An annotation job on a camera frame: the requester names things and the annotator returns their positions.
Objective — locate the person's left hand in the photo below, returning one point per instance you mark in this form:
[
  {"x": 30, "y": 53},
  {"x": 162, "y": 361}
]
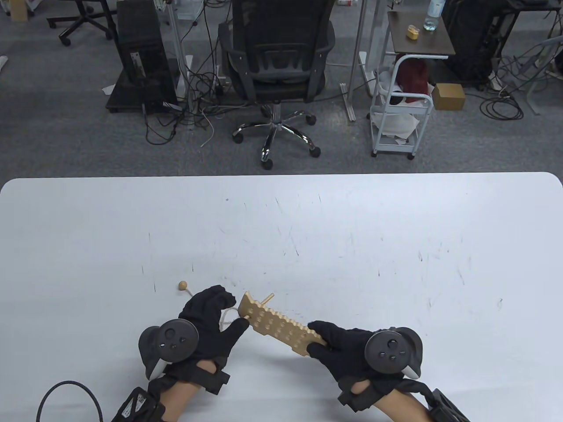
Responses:
[{"x": 206, "y": 316}]

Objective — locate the person's right hand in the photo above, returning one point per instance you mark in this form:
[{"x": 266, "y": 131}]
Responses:
[{"x": 347, "y": 356}]

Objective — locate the wooden crocodile lacing toy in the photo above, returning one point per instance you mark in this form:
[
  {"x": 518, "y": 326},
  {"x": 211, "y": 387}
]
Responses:
[{"x": 244, "y": 303}]

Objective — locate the person's left forearm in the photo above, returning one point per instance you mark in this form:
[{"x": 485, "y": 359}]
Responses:
[{"x": 180, "y": 400}]

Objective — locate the person's right forearm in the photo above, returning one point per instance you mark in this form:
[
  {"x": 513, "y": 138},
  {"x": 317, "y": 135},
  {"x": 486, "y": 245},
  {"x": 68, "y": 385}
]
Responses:
[{"x": 400, "y": 411}]

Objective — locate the black grey right hand controller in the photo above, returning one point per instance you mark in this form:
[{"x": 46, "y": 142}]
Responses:
[{"x": 391, "y": 351}]

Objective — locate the black grey hand controller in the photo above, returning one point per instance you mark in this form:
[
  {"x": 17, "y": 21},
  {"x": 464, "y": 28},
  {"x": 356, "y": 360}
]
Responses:
[
  {"x": 391, "y": 351},
  {"x": 169, "y": 340}
]

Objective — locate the black grey left hand controller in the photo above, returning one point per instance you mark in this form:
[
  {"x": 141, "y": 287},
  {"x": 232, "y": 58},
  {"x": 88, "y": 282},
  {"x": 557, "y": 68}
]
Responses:
[{"x": 169, "y": 340}]

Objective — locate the white cloth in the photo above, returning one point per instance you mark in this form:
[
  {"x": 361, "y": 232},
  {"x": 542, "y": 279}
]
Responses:
[{"x": 396, "y": 123}]

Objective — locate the white rolling cart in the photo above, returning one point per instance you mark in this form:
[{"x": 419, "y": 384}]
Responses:
[{"x": 423, "y": 127}]

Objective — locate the white paper sheet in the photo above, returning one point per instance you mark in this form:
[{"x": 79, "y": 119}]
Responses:
[{"x": 108, "y": 89}]

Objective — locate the brown cardboard box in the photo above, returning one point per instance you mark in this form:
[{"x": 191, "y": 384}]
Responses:
[{"x": 448, "y": 97}]

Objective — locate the black computer tower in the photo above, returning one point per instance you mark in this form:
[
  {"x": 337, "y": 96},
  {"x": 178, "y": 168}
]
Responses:
[{"x": 140, "y": 39}]

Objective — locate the dark red bag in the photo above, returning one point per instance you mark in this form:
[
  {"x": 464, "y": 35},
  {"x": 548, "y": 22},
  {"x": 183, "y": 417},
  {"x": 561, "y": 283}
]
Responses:
[{"x": 413, "y": 77}]

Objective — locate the black mesh office chair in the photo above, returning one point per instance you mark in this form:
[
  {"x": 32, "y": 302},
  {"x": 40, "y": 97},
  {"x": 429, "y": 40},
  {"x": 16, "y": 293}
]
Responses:
[{"x": 281, "y": 39}]

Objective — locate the clear plastic box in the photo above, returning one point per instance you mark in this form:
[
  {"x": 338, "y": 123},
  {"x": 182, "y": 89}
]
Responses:
[{"x": 189, "y": 9}]

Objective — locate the grey desk leg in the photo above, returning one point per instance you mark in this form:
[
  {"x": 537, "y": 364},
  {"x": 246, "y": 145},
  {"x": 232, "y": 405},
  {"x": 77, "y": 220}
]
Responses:
[{"x": 532, "y": 99}]

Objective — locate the dark brown side table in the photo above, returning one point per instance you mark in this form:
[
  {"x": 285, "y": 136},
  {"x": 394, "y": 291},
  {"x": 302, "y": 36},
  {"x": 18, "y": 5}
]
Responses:
[{"x": 424, "y": 44}]

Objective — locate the white floor object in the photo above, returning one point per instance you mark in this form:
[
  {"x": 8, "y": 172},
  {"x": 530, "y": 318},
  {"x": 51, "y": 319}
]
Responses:
[{"x": 2, "y": 63}]

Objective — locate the black swivel chair base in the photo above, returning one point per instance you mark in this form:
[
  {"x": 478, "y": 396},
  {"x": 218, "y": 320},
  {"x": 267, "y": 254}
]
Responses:
[{"x": 83, "y": 13}]

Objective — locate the small yellow case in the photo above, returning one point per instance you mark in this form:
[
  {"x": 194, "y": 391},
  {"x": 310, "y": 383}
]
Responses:
[{"x": 412, "y": 32}]

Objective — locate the black equipment cabinet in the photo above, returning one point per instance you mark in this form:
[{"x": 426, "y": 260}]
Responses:
[{"x": 470, "y": 39}]

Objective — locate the clear water bottle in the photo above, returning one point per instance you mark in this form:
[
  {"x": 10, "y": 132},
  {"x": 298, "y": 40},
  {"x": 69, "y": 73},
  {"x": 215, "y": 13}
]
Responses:
[{"x": 433, "y": 13}]

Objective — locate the small cardboard box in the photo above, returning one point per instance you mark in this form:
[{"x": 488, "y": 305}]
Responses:
[{"x": 17, "y": 9}]

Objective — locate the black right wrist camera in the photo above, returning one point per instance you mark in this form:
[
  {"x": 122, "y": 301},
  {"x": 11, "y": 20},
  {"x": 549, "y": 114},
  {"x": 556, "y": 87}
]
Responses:
[{"x": 448, "y": 409}]

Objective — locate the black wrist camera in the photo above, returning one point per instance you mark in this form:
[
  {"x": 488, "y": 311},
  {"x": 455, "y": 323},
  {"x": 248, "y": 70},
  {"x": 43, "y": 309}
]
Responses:
[
  {"x": 136, "y": 406},
  {"x": 448, "y": 409}
]

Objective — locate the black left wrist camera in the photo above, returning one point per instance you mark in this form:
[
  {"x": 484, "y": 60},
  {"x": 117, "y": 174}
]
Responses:
[{"x": 136, "y": 406}]

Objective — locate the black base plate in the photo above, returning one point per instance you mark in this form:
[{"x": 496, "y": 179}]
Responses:
[{"x": 121, "y": 99}]

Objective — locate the aluminium frame post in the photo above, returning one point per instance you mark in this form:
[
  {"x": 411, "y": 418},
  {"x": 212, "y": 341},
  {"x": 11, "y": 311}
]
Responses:
[
  {"x": 176, "y": 44},
  {"x": 357, "y": 44}
]

